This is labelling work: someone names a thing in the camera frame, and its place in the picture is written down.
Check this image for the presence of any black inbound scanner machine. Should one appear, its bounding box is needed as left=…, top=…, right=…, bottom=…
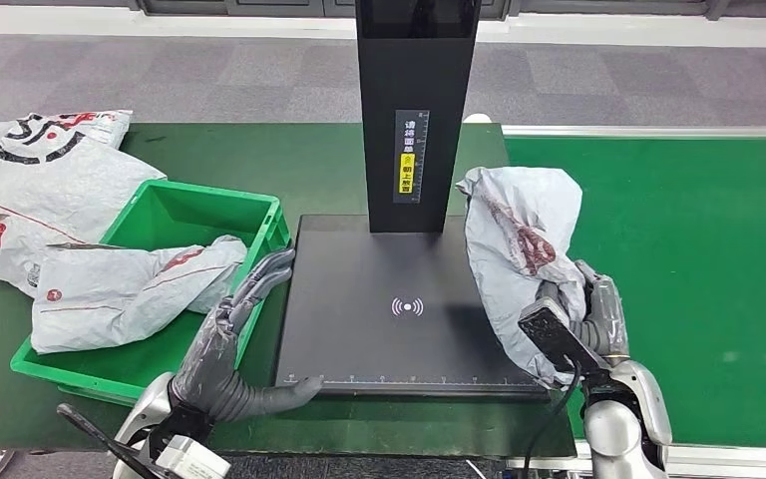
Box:
left=273, top=0, right=550, bottom=401

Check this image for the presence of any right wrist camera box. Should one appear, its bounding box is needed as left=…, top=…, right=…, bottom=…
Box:
left=518, top=297, right=605, bottom=375

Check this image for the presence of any large white QR-code mailer bag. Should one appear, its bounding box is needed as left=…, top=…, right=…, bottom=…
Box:
left=0, top=142, right=168, bottom=298

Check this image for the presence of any white mailer bag black print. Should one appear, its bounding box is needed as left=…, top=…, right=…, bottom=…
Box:
left=0, top=109, right=134, bottom=167

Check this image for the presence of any green conveyor belt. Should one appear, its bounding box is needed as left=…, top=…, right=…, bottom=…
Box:
left=503, top=135, right=766, bottom=451

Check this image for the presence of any black yellow machine label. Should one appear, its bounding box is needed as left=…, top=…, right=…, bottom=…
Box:
left=393, top=109, right=431, bottom=205

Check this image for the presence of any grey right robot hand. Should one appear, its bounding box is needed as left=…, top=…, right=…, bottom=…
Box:
left=538, top=258, right=630, bottom=363

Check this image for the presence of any black left camera cable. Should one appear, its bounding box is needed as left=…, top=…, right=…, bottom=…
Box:
left=57, top=404, right=160, bottom=479

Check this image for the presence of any grey parcel bag maroon print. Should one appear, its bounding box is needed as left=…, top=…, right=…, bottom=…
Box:
left=455, top=165, right=587, bottom=388

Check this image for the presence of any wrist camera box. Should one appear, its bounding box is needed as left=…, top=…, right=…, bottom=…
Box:
left=155, top=434, right=232, bottom=479
left=518, top=297, right=605, bottom=375

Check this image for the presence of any black camera cable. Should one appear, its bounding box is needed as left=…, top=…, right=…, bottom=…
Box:
left=57, top=404, right=160, bottom=479
left=522, top=359, right=582, bottom=479

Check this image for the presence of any black right camera cable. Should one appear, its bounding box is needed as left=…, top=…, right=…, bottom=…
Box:
left=522, top=359, right=582, bottom=479

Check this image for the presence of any green plastic crate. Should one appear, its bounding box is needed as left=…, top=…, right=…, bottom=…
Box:
left=10, top=180, right=290, bottom=408

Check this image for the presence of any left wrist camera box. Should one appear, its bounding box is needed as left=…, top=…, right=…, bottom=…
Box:
left=155, top=434, right=232, bottom=479

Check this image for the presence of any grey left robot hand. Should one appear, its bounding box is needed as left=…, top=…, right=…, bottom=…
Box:
left=170, top=247, right=325, bottom=424

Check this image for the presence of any grey parcel bag red line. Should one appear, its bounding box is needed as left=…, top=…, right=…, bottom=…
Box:
left=30, top=235, right=248, bottom=355

